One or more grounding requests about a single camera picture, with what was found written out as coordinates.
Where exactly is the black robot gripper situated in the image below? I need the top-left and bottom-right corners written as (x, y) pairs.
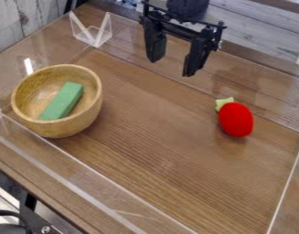
top-left (142, 0), bottom-right (227, 77)

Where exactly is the green rectangular foam block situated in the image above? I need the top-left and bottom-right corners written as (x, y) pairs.
top-left (37, 81), bottom-right (84, 121)

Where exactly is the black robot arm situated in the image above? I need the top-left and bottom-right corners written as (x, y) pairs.
top-left (140, 0), bottom-right (227, 77)

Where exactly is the brown wooden bowl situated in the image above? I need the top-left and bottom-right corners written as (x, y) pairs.
top-left (11, 64), bottom-right (103, 138)

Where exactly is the red plush strawberry toy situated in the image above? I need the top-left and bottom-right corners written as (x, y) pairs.
top-left (215, 97), bottom-right (254, 137)

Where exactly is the clear acrylic corner bracket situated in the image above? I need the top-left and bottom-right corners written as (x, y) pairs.
top-left (68, 12), bottom-right (112, 48)

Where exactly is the black table leg bracket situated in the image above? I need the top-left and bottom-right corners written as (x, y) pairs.
top-left (20, 192), bottom-right (63, 234)

